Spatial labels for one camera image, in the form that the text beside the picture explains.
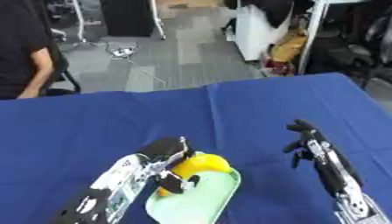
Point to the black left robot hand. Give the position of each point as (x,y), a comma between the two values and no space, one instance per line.
(162,148)

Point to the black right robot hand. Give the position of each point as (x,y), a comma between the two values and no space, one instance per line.
(331,170)

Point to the yellow toy fruit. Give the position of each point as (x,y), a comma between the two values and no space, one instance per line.
(201,165)

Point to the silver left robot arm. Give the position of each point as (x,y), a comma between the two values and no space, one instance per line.
(120,186)

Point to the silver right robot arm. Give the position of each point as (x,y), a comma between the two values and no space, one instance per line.
(360,210)

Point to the pale green open box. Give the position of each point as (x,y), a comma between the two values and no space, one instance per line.
(196,199)

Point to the white power strip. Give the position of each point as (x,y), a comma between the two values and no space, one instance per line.
(123,52)

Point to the black office chair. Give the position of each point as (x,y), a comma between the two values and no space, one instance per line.
(61,78)

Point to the white metal leg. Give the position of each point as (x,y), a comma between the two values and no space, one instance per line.
(79,20)
(158,20)

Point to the yellow bag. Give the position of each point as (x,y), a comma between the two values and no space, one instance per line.
(286,48)

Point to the black cabinet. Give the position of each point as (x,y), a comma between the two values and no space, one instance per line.
(126,17)

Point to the white table leg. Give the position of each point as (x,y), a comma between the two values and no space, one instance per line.
(311,35)

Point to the white panel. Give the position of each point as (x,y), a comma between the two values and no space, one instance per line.
(252,32)

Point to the person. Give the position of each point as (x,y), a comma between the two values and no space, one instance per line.
(18,43)

